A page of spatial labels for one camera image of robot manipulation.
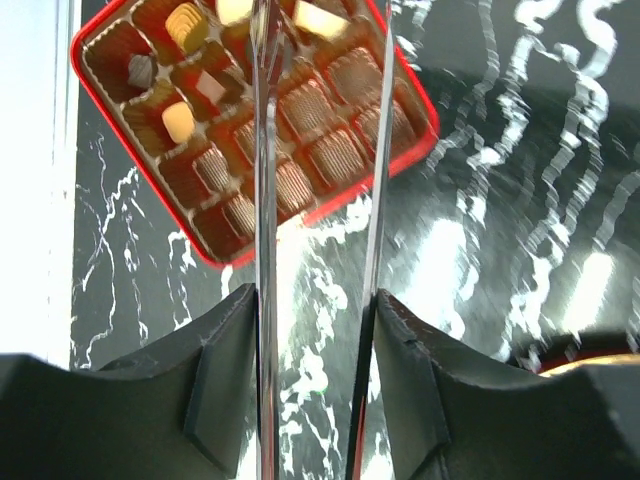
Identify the red compartment chocolate box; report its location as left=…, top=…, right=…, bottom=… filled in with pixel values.
left=69, top=0, right=441, bottom=271

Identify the dark round chocolate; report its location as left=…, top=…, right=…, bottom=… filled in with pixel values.
left=128, top=54, right=157, bottom=90

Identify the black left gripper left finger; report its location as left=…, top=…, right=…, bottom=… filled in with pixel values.
left=1, top=284, right=256, bottom=479

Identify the white rectangular chocolate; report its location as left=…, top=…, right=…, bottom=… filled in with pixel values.
left=215, top=0, right=253, bottom=26
left=293, top=1, right=349, bottom=40

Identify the white oval chocolate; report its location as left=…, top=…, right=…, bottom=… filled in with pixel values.
left=161, top=101, right=196, bottom=144

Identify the cream square chocolate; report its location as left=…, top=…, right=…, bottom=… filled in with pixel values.
left=165, top=2, right=209, bottom=54

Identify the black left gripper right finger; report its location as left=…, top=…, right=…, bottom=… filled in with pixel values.
left=373, top=290, right=639, bottom=479

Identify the round red lacquer tray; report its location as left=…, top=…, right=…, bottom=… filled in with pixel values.
left=504, top=332, right=640, bottom=376

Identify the brown striped rectangular chocolate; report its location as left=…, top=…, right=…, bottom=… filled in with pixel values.
left=195, top=71, right=226, bottom=105

